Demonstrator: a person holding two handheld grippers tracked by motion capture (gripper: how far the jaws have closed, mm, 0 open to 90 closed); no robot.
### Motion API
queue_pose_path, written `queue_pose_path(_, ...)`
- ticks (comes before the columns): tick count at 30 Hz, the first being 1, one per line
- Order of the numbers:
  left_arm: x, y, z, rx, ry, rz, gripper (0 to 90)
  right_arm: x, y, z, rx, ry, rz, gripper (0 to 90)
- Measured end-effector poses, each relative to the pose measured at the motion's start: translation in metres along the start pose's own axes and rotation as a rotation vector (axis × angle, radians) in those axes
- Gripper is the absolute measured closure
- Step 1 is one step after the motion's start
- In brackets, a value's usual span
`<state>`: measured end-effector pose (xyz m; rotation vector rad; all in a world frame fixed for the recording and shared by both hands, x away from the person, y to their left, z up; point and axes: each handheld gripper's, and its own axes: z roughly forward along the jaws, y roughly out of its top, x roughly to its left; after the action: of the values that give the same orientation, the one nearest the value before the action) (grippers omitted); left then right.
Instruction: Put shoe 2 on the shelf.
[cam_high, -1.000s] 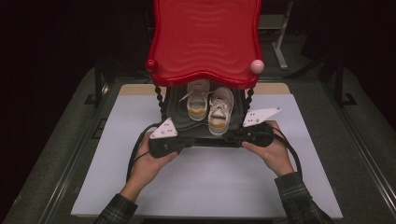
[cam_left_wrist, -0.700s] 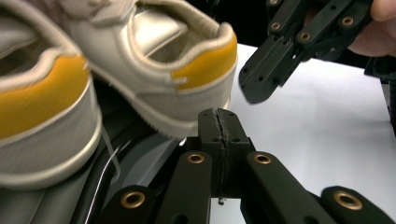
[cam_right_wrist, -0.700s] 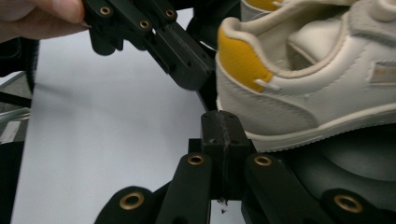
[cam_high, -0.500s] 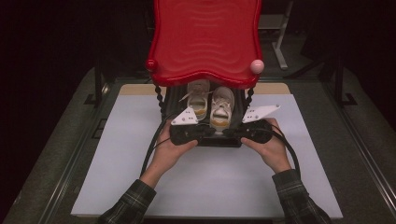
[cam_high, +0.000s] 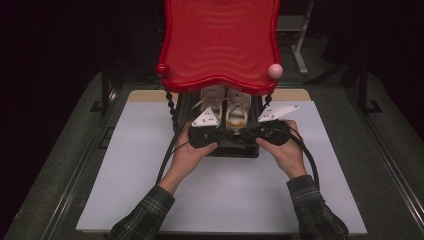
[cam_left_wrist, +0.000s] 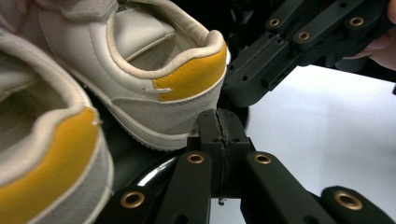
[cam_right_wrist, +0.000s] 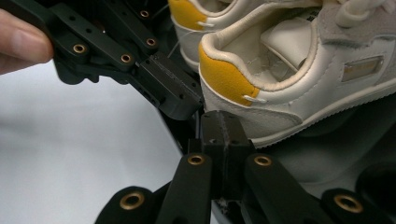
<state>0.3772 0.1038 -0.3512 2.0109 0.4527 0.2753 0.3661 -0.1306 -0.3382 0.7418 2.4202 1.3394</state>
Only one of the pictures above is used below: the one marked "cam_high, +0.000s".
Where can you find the red and black shoe rack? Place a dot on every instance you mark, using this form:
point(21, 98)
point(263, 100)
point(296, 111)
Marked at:
point(220, 43)

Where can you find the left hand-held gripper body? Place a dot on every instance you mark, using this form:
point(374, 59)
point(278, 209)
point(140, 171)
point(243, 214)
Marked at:
point(205, 135)

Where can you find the white table sheet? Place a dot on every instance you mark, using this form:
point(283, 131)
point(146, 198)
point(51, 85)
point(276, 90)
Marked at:
point(233, 200)

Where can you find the person's left hand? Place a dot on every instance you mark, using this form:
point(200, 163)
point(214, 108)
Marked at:
point(186, 160)

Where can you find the light wooden board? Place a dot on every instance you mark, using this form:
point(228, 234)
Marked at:
point(146, 95)

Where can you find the white metal stand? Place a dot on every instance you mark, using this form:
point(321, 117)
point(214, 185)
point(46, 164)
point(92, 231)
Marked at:
point(301, 50)

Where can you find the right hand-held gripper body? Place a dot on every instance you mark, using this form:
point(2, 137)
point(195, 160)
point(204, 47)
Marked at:
point(275, 131)

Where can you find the black metal stand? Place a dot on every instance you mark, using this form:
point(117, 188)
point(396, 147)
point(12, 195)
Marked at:
point(105, 90)
point(365, 93)

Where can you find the white and grey sneaker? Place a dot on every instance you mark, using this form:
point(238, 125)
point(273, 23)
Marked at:
point(213, 100)
point(237, 106)

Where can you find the person's right hand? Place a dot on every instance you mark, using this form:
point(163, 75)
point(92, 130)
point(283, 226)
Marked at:
point(288, 156)

